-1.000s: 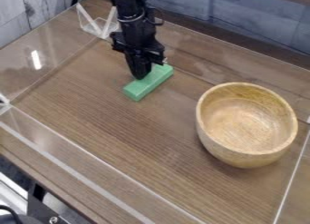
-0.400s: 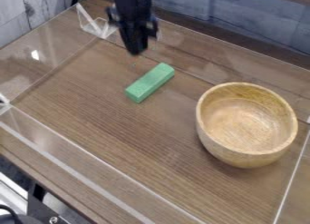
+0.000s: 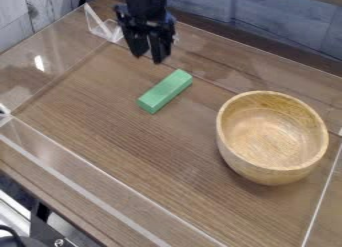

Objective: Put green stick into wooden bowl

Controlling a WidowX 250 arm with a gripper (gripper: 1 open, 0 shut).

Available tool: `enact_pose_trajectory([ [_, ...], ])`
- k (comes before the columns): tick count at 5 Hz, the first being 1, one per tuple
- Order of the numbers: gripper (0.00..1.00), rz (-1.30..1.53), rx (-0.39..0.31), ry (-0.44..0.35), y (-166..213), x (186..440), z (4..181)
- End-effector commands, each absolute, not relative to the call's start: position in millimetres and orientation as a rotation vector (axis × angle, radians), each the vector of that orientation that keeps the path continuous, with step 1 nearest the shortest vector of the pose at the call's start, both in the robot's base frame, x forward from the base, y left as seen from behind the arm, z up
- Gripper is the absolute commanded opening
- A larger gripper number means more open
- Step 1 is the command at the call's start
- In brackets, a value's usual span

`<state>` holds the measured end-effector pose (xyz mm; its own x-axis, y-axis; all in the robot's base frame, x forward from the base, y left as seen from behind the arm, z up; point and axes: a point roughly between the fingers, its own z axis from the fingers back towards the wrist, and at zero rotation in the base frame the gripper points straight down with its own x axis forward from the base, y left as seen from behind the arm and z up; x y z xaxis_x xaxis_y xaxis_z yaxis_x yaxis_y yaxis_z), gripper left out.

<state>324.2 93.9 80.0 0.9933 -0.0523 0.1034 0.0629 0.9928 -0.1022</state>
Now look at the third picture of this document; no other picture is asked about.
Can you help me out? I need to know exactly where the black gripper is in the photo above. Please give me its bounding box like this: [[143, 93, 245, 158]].
[[114, 0, 175, 64]]

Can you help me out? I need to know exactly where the green rectangular block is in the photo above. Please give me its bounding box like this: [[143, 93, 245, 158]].
[[138, 69, 193, 114]]

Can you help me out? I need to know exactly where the wooden bowl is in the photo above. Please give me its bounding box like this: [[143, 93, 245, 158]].
[[215, 91, 329, 186]]

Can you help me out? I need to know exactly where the clear acrylic corner bracket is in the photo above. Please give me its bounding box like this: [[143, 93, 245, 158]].
[[84, 3, 124, 43]]

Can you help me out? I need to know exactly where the clear acrylic tray wall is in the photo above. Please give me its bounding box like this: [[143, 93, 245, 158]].
[[0, 104, 227, 247]]

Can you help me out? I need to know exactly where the black table frame leg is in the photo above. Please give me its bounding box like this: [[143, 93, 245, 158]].
[[28, 200, 86, 247]]

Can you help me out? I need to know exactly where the black cable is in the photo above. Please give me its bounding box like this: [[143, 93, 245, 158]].
[[0, 225, 28, 247]]

